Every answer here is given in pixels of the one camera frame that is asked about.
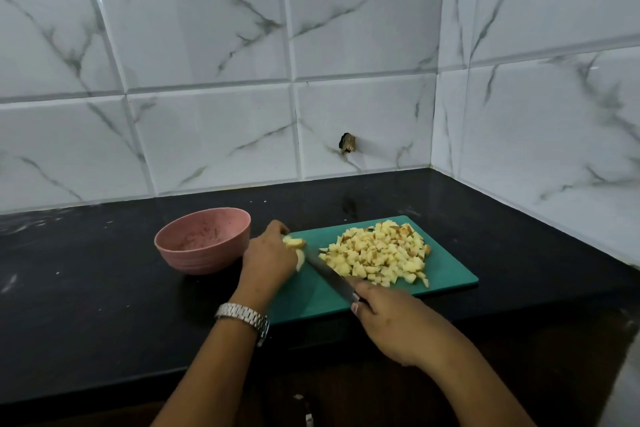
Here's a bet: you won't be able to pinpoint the person's right hand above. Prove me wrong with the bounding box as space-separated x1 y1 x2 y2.
351 282 451 370

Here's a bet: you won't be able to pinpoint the person's left hand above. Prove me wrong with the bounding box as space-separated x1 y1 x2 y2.
236 220 299 309

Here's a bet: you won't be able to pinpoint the apple piece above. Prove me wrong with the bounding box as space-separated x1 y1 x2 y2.
283 236 307 273

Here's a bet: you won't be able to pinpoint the kitchen knife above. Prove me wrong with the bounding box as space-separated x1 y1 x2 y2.
303 250 362 304

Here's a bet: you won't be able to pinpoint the person's left forearm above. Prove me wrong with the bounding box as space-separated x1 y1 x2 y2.
149 298 269 427

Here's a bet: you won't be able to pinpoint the person's right forearm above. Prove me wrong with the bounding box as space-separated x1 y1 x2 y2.
417 329 538 427

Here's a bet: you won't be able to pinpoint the teal cutting board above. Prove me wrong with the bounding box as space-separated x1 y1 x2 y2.
267 215 480 326

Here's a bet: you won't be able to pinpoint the pile of diced apple cubes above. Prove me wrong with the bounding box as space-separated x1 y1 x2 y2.
318 220 432 289

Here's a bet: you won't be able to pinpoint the pink bowl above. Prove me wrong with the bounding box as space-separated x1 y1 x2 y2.
154 207 252 276

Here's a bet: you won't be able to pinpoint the silver metal wristwatch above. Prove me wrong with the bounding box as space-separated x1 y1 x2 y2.
214 303 271 347

